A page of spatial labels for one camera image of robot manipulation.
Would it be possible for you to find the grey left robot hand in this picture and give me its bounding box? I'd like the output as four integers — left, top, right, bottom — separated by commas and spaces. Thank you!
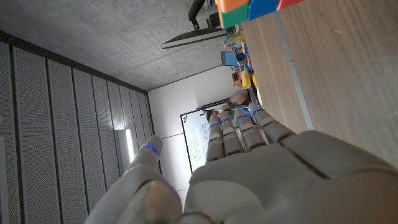
83, 101, 398, 224

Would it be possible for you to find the multicolour Rubik's cube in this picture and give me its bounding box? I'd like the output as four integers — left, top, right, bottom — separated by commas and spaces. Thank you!
215, 0, 307, 30

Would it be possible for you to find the black framed whiteboard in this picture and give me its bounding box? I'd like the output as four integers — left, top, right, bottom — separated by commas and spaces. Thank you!
180, 104, 233, 174

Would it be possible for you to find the yellow toy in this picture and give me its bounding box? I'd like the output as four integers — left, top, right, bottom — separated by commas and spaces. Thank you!
241, 68, 253, 90

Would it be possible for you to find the grey tape outline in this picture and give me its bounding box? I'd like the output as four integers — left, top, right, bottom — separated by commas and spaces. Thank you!
272, 11, 315, 131

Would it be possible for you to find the blue upright panel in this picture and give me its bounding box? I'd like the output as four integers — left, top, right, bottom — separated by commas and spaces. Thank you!
220, 51, 241, 67

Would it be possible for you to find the black computer monitor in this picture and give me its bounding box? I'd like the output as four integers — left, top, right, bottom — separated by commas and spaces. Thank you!
160, 0, 229, 50

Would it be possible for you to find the white wall light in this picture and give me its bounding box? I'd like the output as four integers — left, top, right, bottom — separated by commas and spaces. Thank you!
125, 128, 135, 163

